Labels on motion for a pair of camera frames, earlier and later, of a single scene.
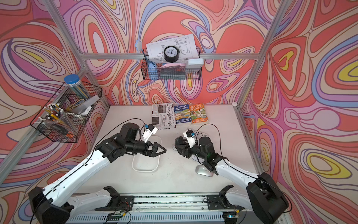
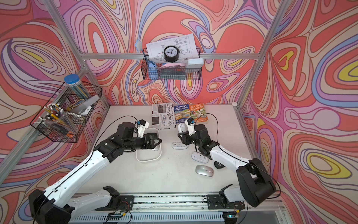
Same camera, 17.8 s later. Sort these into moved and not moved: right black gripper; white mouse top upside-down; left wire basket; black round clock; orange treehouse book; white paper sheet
Moved: right black gripper; white mouse top upside-down
Not moved: white paper sheet; orange treehouse book; left wire basket; black round clock
